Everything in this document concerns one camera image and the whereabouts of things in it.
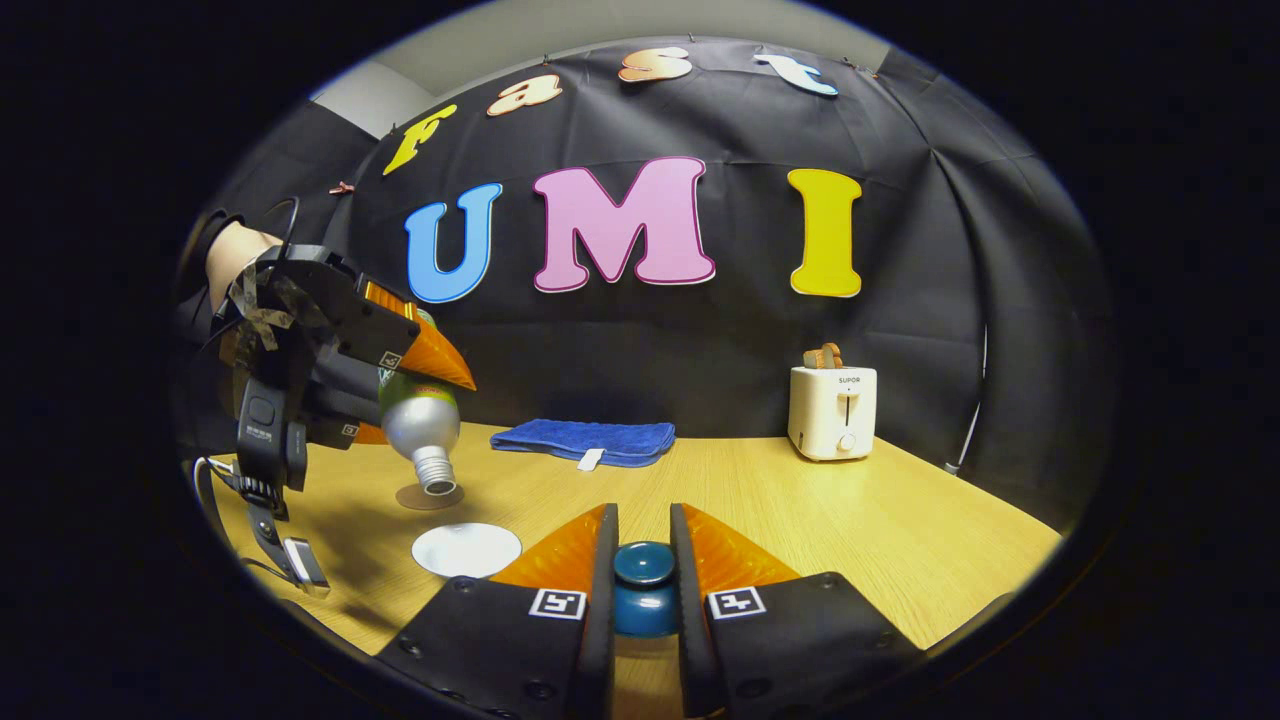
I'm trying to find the round brown coaster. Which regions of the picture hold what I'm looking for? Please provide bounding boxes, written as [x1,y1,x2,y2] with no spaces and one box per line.
[396,482,466,512]

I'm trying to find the white cable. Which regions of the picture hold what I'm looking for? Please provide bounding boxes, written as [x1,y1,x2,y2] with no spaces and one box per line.
[945,325,991,476]

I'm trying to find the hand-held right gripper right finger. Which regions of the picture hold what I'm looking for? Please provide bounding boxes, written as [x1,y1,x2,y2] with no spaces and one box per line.
[668,503,926,719]

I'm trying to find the white toaster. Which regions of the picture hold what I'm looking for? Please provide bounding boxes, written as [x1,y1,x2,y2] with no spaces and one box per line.
[787,365,879,463]

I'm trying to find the black backdrop cloth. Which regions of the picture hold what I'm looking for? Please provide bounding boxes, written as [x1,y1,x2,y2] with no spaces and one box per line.
[170,38,1116,521]

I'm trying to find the blue towel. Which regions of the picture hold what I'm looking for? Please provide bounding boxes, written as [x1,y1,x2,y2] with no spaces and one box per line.
[490,418,677,471]

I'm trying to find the green label aluminium water bottle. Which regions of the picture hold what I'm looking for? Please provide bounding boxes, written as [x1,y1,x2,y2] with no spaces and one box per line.
[377,308,463,497]

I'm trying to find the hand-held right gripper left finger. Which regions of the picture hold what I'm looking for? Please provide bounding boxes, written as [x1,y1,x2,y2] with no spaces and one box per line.
[375,503,621,720]

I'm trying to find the blue teacup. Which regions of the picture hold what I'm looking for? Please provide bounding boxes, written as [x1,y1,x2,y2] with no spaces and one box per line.
[411,522,524,579]

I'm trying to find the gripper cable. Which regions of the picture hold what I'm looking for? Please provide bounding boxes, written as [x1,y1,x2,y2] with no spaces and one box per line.
[192,455,301,591]

